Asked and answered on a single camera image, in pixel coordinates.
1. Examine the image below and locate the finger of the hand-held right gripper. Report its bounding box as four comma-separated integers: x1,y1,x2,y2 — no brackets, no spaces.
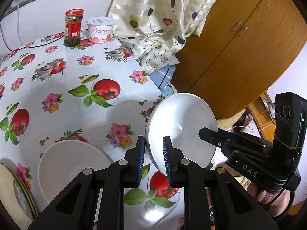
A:
199,127,270,160
217,128,274,150

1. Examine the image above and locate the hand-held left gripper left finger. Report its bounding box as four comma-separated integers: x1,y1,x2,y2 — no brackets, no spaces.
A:
27,135,146,230

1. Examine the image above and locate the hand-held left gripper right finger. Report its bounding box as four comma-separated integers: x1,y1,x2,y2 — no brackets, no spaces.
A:
162,135,280,230

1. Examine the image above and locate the steel bowl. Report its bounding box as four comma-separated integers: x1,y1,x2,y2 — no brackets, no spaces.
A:
145,92,219,176

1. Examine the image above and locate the white ceramic bowl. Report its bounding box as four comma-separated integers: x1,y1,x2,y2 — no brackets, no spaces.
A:
38,141,114,204

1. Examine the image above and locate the large yellow plate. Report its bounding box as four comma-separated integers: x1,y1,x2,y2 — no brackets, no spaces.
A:
0,163,39,229

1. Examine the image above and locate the person's right hand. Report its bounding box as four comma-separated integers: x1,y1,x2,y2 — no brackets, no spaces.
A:
249,181,292,217

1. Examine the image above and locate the blue cloth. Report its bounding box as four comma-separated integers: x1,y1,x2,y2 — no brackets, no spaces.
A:
150,65,179,95

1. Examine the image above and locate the wooden cabinet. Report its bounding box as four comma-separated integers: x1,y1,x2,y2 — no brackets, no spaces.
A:
173,0,304,127

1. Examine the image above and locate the fruit and flower print tablecloth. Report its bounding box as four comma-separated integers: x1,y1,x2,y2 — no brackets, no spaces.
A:
0,32,214,230

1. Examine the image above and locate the white yogurt cup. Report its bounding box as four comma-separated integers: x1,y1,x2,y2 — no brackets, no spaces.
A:
87,17,116,44

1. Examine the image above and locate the cream patterned curtain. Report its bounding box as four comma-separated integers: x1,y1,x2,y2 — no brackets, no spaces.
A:
107,0,229,77

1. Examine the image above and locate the red-lidded sauce jar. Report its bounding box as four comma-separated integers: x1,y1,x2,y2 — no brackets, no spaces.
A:
64,9,85,48

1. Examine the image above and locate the wooden furniture frame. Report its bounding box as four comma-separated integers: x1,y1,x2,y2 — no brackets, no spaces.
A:
247,91,276,137

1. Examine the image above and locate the black power cable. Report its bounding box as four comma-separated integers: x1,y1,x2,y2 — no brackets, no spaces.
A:
0,21,66,52

